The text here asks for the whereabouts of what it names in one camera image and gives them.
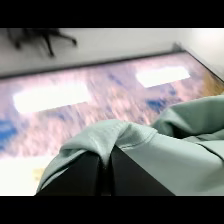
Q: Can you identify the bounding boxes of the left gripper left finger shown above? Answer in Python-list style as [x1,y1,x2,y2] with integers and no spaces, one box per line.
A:
[35,150,104,197]

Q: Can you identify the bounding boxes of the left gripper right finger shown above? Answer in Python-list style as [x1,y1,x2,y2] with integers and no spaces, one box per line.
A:
[110,145,175,197]

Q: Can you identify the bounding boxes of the pale green T-shirt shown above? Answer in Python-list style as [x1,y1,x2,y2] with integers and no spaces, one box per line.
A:
[35,95,224,197]

